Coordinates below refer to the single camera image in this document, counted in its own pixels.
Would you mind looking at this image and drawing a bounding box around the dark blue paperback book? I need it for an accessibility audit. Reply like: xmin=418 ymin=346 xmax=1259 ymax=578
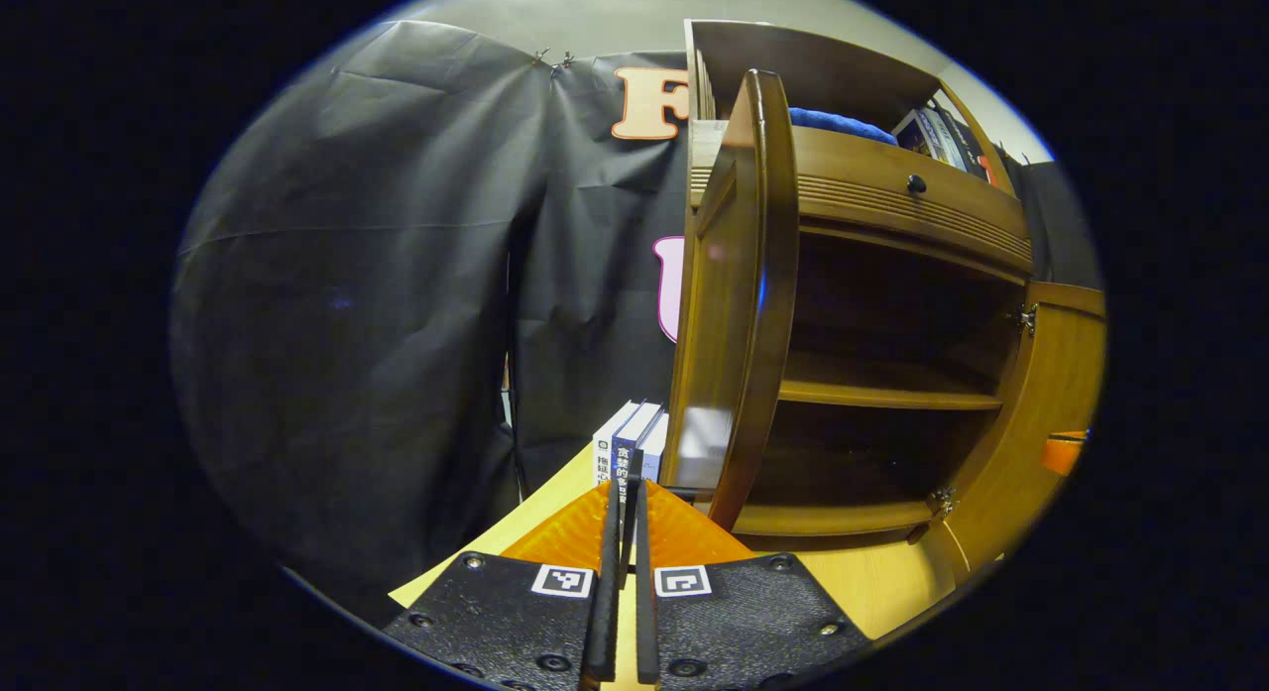
xmin=612 ymin=403 xmax=663 ymax=489

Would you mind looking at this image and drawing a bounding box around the white paperback book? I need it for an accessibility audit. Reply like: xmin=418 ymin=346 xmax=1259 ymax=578
xmin=593 ymin=399 xmax=641 ymax=489
xmin=639 ymin=411 xmax=671 ymax=486

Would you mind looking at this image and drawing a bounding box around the blue towel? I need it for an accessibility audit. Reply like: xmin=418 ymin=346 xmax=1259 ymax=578
xmin=788 ymin=107 xmax=898 ymax=147

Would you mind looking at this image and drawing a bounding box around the blue cover book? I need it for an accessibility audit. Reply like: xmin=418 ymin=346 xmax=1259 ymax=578
xmin=892 ymin=109 xmax=943 ymax=162

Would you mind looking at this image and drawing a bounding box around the wooden shoe cabinet door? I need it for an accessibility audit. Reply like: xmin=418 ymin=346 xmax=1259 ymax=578
xmin=907 ymin=280 xmax=1108 ymax=578
xmin=620 ymin=69 xmax=801 ymax=588

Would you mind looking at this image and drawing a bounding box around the black backdrop cloth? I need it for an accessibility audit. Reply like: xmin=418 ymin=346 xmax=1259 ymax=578
xmin=171 ymin=19 xmax=1103 ymax=623

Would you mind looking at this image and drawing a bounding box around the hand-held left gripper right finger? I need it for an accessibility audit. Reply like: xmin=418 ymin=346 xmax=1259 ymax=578
xmin=633 ymin=478 xmax=873 ymax=691

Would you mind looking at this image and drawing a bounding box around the wooden drawer with black knob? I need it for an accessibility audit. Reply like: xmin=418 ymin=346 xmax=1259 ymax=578
xmin=689 ymin=119 xmax=1034 ymax=276

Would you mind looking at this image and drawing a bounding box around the white spine book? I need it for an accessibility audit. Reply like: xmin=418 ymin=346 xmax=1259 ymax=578
xmin=917 ymin=104 xmax=971 ymax=172

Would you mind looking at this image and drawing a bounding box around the wooden double-door shoe cabinet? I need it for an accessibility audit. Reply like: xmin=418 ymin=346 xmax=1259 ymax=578
xmin=684 ymin=19 xmax=1037 ymax=548

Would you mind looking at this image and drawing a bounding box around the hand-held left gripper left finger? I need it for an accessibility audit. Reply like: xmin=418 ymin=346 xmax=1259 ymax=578
xmin=382 ymin=478 xmax=624 ymax=691

